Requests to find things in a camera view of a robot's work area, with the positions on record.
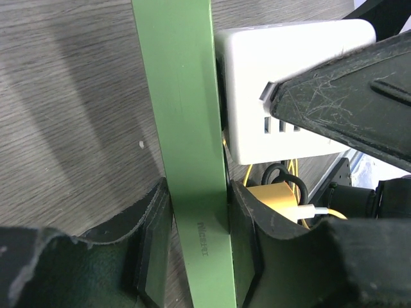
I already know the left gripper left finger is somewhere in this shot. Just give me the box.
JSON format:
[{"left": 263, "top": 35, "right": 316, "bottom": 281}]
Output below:
[{"left": 1, "top": 178, "right": 172, "bottom": 307}]

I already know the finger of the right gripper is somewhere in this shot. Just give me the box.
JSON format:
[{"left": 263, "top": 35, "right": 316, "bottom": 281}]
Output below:
[
  {"left": 269, "top": 31, "right": 410, "bottom": 170},
  {"left": 344, "top": 0, "right": 411, "bottom": 39}
]

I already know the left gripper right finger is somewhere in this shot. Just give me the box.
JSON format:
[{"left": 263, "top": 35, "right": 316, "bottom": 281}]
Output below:
[{"left": 229, "top": 182, "right": 410, "bottom": 307}]

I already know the yellow charger plug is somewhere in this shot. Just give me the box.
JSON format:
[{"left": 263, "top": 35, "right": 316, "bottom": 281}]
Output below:
[{"left": 247, "top": 182, "right": 298, "bottom": 223}]

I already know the white cube adapter plug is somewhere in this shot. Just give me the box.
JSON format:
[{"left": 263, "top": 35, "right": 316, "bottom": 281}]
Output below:
[{"left": 214, "top": 19, "right": 376, "bottom": 165}]

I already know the green power strip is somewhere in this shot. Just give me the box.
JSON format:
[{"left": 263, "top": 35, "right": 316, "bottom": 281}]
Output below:
[{"left": 132, "top": 1, "right": 237, "bottom": 307}]

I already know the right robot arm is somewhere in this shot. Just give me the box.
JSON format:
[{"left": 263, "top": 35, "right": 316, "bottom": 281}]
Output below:
[{"left": 269, "top": 1, "right": 410, "bottom": 219}]

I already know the yellow coiled cable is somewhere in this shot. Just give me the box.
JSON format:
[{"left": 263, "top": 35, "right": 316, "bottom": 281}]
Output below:
[{"left": 242, "top": 157, "right": 349, "bottom": 229}]

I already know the black bundled cable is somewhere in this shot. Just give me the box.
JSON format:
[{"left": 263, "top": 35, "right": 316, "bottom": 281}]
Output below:
[{"left": 262, "top": 162, "right": 310, "bottom": 206}]

